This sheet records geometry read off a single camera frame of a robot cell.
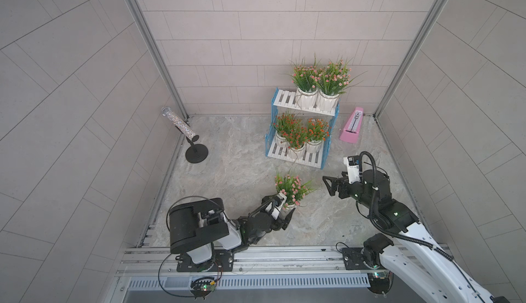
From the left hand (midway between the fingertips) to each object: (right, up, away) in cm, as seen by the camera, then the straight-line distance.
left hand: (289, 203), depth 81 cm
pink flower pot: (+1, +8, -9) cm, 12 cm away
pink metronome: (+33, +29, +21) cm, 49 cm away
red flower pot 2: (+14, +29, +10) cm, 33 cm away
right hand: (+15, +12, -5) cm, 20 cm away
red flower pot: (+3, +26, +6) cm, 26 cm away
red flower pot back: (-1, +33, +10) cm, 34 cm away
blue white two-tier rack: (-2, +42, +6) cm, 42 cm away
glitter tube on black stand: (-44, +17, +18) cm, 51 cm away
